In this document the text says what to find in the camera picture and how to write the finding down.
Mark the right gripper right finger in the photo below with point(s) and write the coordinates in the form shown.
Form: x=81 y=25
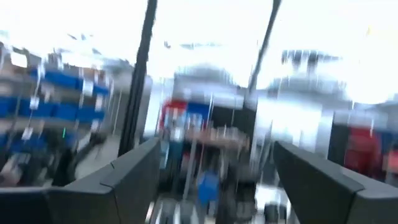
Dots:
x=326 y=199

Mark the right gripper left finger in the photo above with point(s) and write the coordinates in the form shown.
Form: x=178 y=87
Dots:
x=93 y=202

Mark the red cabinet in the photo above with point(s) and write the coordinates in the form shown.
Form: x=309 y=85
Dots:
x=362 y=149

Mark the shelving with blue bins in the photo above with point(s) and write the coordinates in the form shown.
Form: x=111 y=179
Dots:
x=62 y=77

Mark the thin black pole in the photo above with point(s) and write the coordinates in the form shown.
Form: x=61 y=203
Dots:
x=264 y=40

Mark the black aluminium table frame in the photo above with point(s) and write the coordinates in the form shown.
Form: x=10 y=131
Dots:
x=140 y=77

